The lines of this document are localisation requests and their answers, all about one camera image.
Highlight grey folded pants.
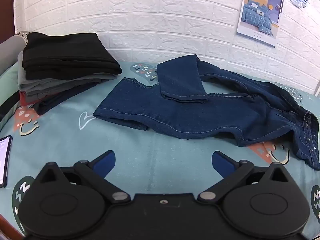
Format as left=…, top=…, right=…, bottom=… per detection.
left=17, top=62, right=118, bottom=100

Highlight red folded cloth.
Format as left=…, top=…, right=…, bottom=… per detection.
left=19, top=91, right=35, bottom=108

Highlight teal printed bedsheet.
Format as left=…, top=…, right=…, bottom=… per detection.
left=0, top=60, right=320, bottom=240

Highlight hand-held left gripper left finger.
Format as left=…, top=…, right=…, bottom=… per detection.
left=35, top=150, right=132, bottom=204

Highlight brown wooden bed frame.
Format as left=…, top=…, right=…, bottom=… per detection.
left=0, top=215, right=24, bottom=240

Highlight black smartphone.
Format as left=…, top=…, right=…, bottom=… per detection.
left=0, top=135, right=13, bottom=188

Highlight blue denim pants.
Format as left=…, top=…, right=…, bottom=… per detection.
left=92, top=54, right=320, bottom=172

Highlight wall poster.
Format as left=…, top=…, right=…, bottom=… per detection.
left=237, top=0, right=284, bottom=48

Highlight black folded pants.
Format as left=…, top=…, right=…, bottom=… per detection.
left=22, top=32, right=123, bottom=81

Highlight dark navy folded pants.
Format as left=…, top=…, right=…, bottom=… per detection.
left=31, top=81, right=100, bottom=116

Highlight dark cloth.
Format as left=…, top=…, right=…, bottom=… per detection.
left=0, top=97, right=20, bottom=123

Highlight grey pillow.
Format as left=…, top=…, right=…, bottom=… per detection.
left=0, top=31, right=29, bottom=67

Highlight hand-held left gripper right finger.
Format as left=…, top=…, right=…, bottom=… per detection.
left=197, top=151, right=294, bottom=204

